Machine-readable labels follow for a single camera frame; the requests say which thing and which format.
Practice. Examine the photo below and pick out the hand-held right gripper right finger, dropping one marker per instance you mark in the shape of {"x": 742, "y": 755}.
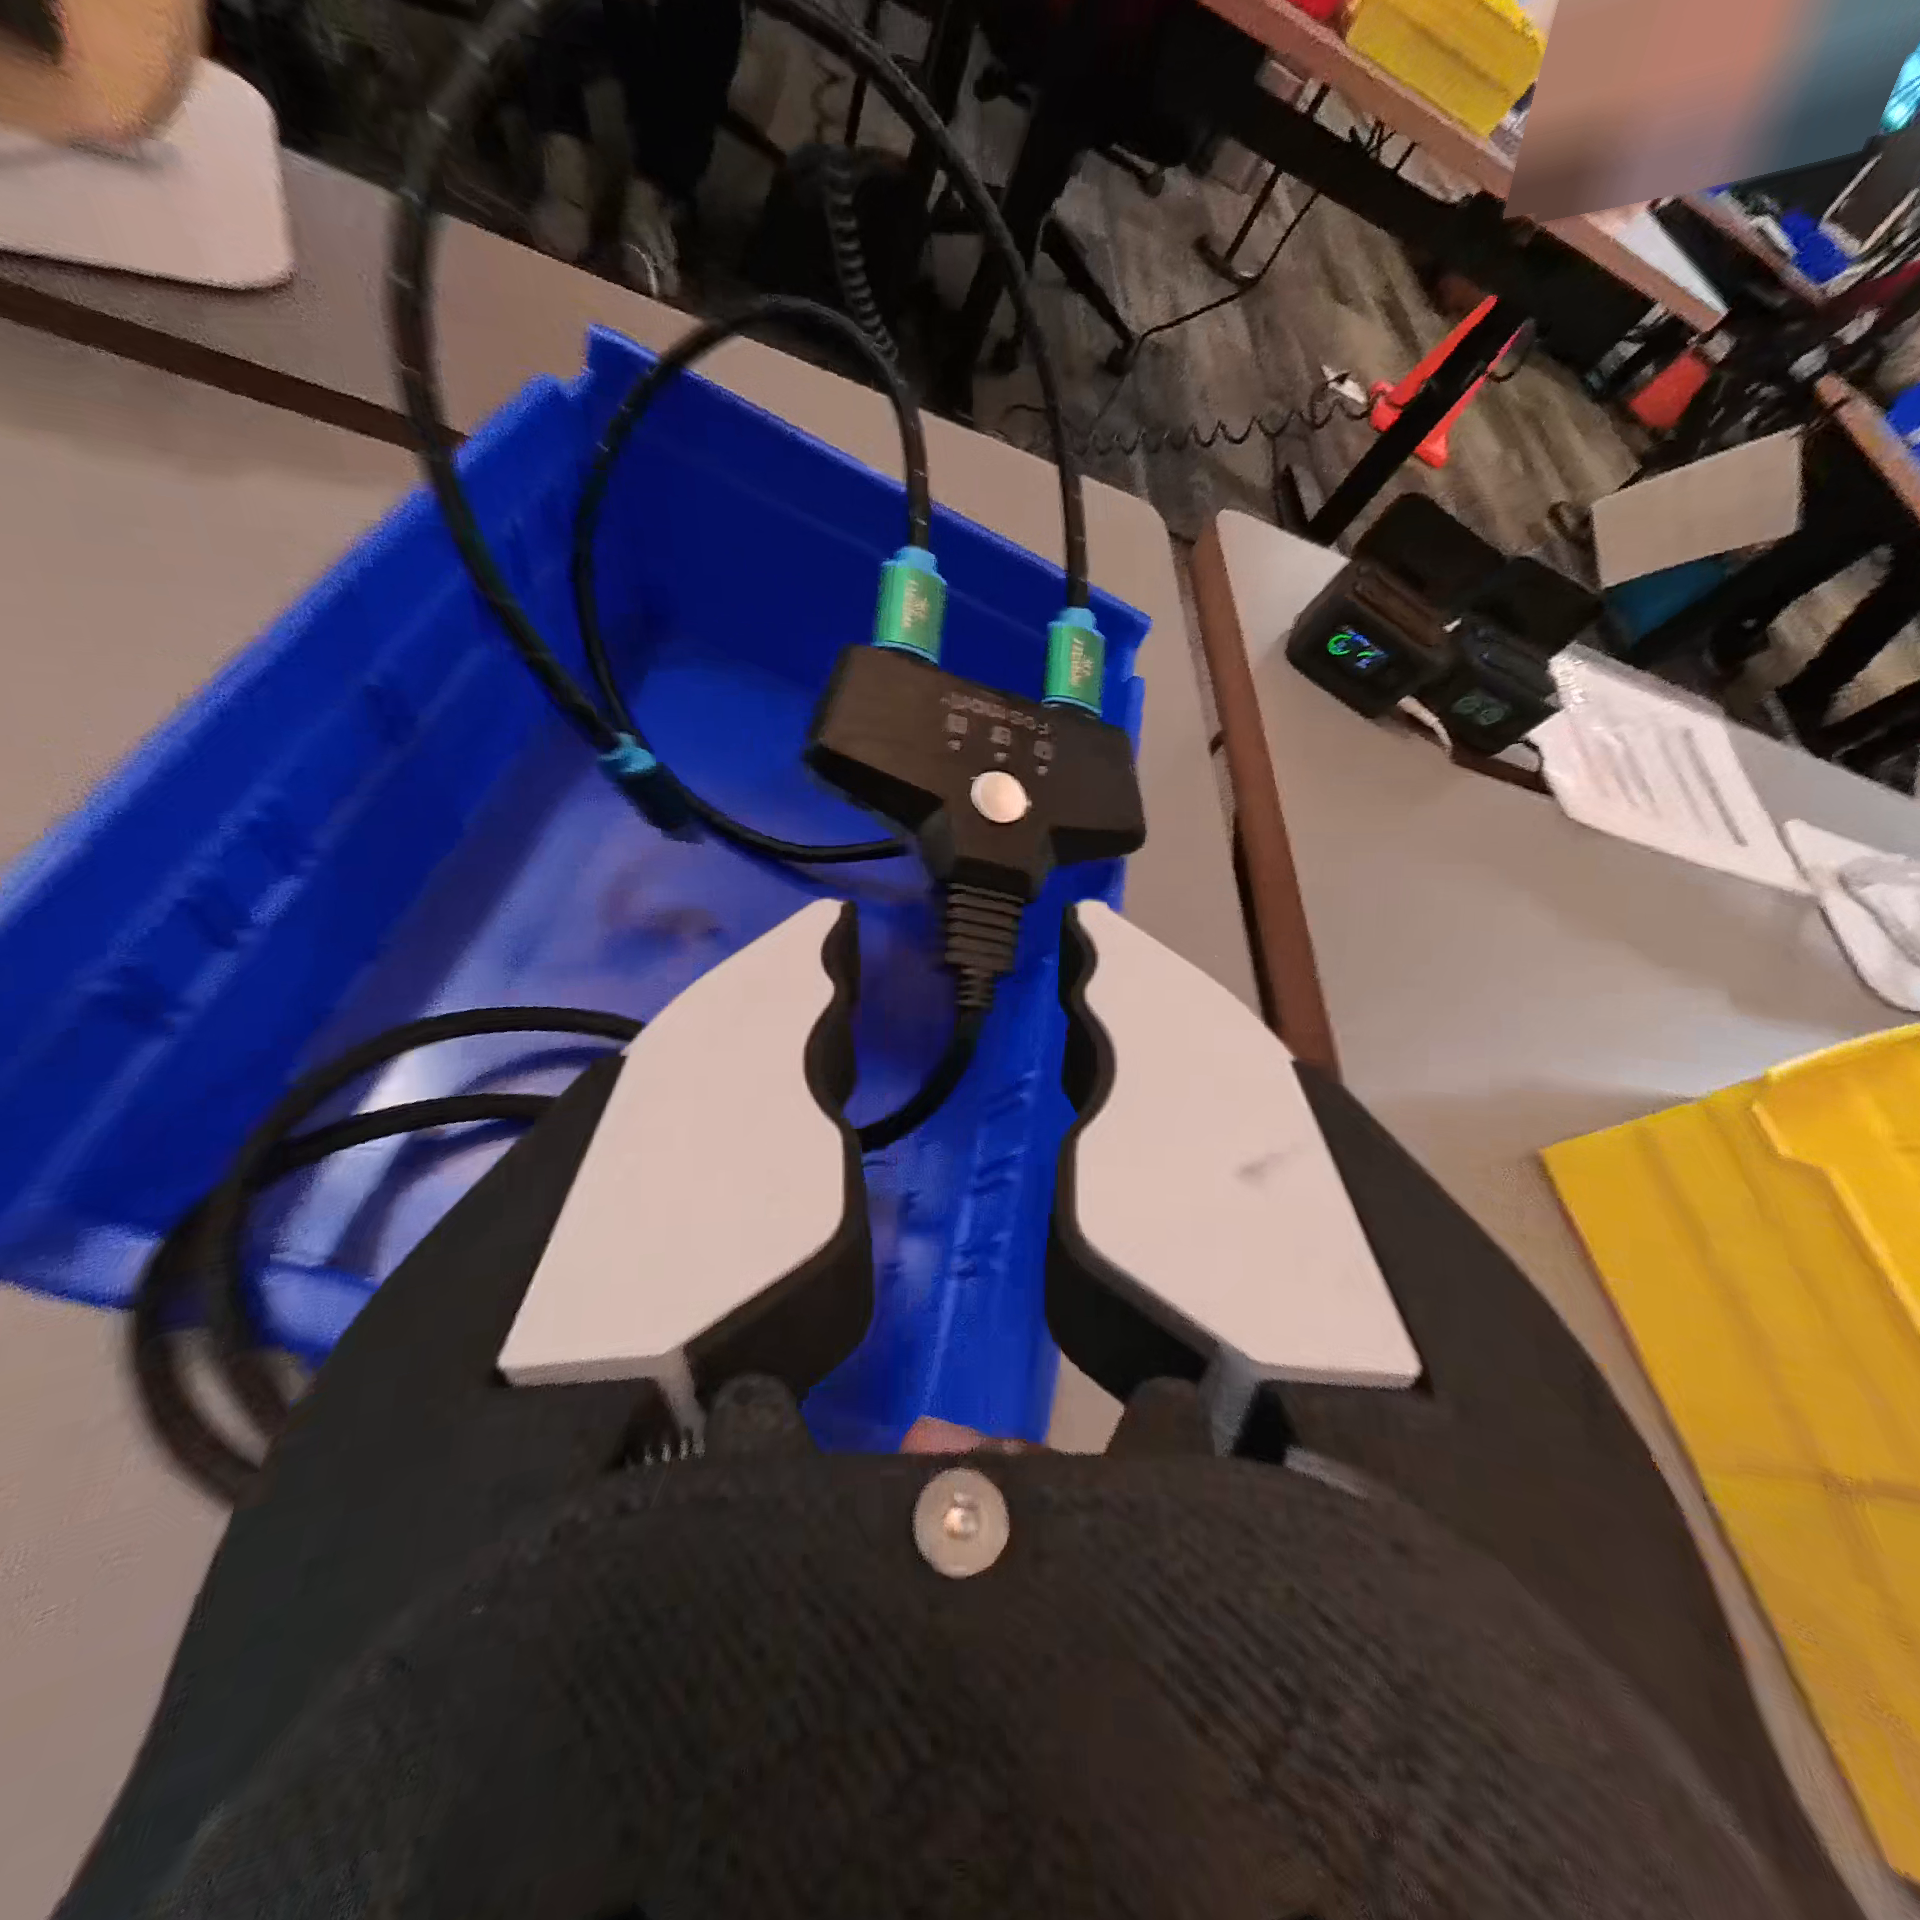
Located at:
{"x": 1214, "y": 1185}

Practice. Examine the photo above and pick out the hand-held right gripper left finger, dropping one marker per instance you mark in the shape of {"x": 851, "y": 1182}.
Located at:
{"x": 705, "y": 1172}

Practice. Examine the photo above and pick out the black HDMI switch box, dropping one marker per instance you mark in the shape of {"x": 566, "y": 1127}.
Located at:
{"x": 886, "y": 750}

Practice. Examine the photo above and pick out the blue plastic bin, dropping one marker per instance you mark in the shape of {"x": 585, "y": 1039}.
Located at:
{"x": 376, "y": 840}

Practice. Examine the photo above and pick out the person's left hand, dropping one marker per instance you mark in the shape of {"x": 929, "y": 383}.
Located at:
{"x": 128, "y": 68}

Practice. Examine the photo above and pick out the yellow plastic bin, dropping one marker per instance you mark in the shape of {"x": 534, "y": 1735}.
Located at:
{"x": 1770, "y": 1350}
{"x": 1440, "y": 53}

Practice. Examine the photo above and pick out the black charger device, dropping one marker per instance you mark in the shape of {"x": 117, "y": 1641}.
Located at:
{"x": 1515, "y": 662}

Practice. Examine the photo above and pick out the white paper sheet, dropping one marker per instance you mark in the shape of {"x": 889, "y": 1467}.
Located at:
{"x": 1664, "y": 780}

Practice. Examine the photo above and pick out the black charger with green display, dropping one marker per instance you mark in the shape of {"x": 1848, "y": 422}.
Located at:
{"x": 1394, "y": 600}

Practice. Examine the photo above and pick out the white cloth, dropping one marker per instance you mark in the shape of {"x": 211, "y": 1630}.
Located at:
{"x": 1867, "y": 915}

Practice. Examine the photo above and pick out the grey flat panel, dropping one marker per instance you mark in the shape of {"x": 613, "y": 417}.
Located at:
{"x": 1695, "y": 511}

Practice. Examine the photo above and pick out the small orange-red object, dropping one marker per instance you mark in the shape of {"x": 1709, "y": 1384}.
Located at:
{"x": 1670, "y": 389}

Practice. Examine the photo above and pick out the wooden table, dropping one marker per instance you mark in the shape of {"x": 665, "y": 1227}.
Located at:
{"x": 1613, "y": 247}

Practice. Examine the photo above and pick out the blue storage bin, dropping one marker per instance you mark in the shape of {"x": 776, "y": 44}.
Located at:
{"x": 1822, "y": 247}

